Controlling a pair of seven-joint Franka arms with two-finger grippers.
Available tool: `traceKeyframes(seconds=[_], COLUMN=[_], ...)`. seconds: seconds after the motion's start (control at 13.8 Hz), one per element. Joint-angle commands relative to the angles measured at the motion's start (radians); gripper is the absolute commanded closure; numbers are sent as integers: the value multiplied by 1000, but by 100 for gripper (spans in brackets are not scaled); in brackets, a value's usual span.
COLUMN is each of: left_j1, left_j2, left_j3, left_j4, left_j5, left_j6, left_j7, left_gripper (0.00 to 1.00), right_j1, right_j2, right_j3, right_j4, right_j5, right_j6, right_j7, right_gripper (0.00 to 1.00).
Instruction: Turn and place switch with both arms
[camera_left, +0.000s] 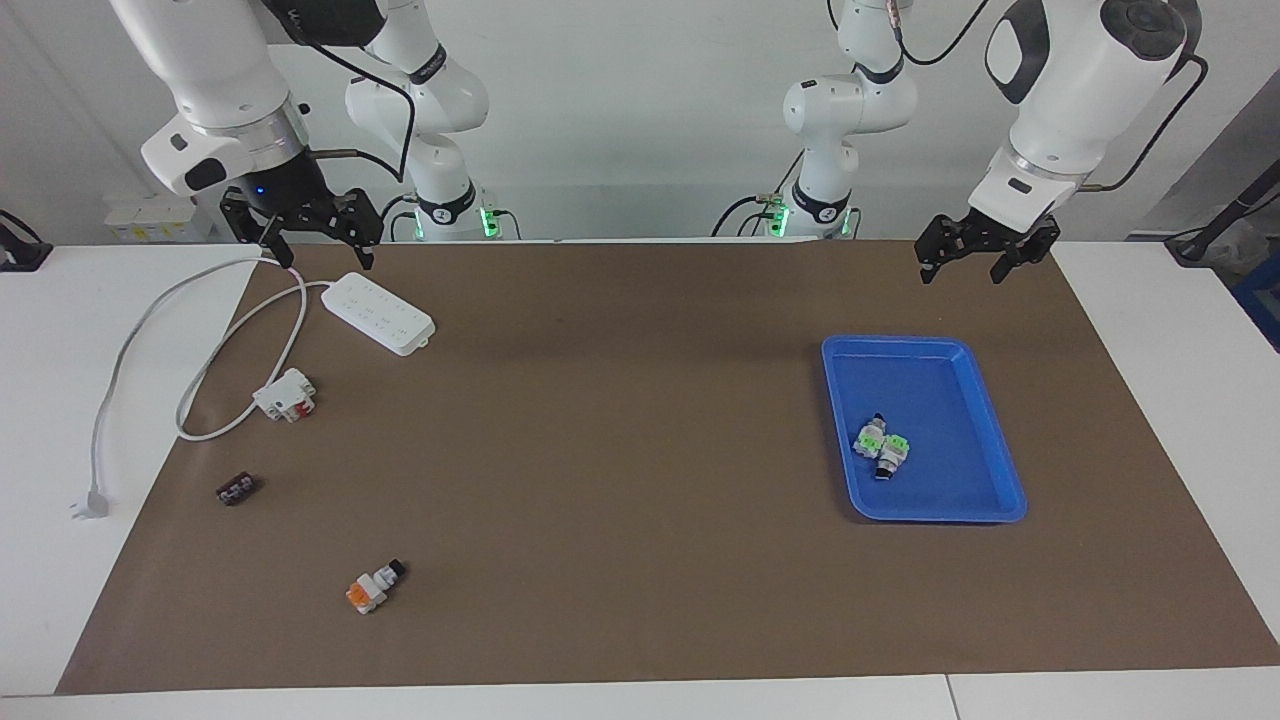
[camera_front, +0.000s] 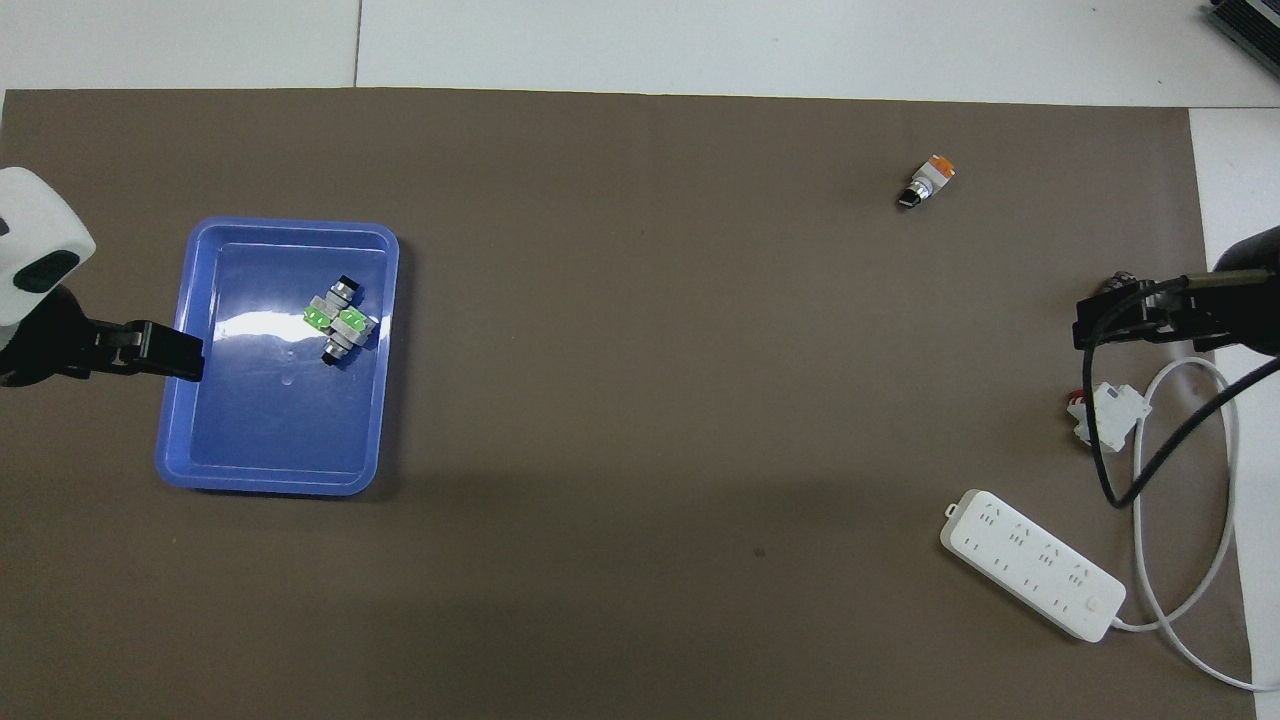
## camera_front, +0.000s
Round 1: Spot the grey ribbed device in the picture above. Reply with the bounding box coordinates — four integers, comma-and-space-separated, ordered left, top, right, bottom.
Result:
1203, 0, 1280, 67

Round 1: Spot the white power strip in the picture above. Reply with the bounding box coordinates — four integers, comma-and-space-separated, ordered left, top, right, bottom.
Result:
939, 488, 1127, 643

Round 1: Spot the brown table mat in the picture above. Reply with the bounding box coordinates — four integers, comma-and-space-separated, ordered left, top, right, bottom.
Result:
0, 88, 1256, 720

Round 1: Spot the white red circuit breaker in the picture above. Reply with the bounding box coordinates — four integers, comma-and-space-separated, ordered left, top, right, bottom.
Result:
1065, 382, 1147, 453

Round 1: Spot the green grey selector switch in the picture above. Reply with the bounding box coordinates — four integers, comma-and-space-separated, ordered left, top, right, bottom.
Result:
303, 274, 361, 330
320, 308, 379, 367

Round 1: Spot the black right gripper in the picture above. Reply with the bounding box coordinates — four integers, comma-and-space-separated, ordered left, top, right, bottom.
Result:
1074, 225, 1280, 358

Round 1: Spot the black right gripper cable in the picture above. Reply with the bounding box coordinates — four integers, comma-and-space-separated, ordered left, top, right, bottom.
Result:
1082, 272, 1280, 511

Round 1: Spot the orange and green selector switch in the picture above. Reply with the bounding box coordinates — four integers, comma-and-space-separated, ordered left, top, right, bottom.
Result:
896, 154, 955, 211

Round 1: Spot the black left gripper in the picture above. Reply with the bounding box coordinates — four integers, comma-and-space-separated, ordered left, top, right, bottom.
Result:
0, 285, 207, 389

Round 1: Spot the blue plastic tray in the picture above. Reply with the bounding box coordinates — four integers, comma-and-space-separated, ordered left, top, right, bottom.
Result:
155, 218, 401, 497

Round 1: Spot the white power cable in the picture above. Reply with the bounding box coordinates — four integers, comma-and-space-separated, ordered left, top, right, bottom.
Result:
1110, 357, 1280, 693

